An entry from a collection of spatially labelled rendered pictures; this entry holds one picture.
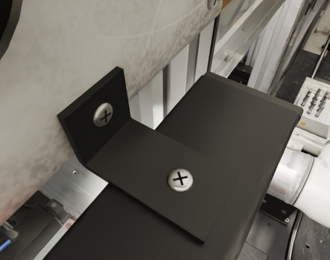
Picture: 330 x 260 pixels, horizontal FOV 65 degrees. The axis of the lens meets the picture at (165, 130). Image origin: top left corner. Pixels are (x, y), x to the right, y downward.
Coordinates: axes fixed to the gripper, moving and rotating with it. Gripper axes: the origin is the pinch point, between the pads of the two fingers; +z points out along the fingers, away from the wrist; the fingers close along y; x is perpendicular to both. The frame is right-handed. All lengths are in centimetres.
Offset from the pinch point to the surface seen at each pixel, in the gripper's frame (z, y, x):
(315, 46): -11, -101, -227
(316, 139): -27.7, -14.1, -24.5
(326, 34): -15, -102, -254
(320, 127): -27.2, -11.3, -26.2
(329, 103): -27.2, -9.8, -34.2
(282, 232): -30.0, -35.0, -7.0
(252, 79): -9.7, 2.4, -18.6
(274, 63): -13.3, 7.9, -18.6
